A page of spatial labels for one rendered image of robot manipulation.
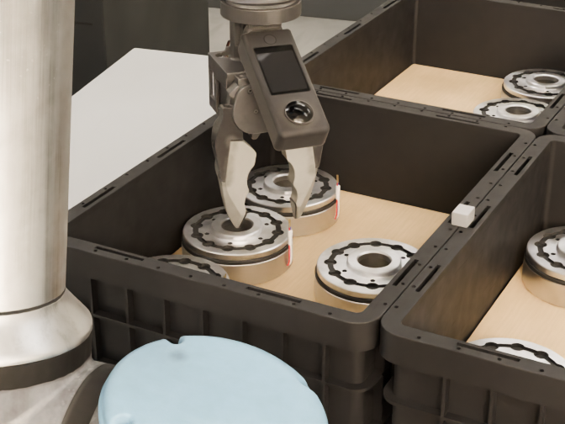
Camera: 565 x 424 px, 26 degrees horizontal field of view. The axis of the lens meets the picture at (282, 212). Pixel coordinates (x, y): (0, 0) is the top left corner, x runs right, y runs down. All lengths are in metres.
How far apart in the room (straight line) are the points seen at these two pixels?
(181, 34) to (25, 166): 2.35
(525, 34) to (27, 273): 1.06
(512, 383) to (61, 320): 0.33
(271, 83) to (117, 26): 1.59
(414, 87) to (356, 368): 0.73
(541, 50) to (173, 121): 0.55
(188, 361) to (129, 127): 1.17
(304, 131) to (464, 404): 0.27
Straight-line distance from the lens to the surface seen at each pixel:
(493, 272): 1.08
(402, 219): 1.23
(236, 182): 1.11
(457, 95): 1.55
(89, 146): 1.74
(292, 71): 1.04
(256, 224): 1.13
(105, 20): 2.55
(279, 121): 1.01
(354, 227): 1.21
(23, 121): 0.61
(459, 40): 1.63
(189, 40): 3.01
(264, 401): 0.62
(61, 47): 0.61
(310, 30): 4.45
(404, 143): 1.24
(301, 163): 1.12
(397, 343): 0.86
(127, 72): 2.01
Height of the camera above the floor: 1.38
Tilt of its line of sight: 27 degrees down
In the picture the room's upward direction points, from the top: straight up
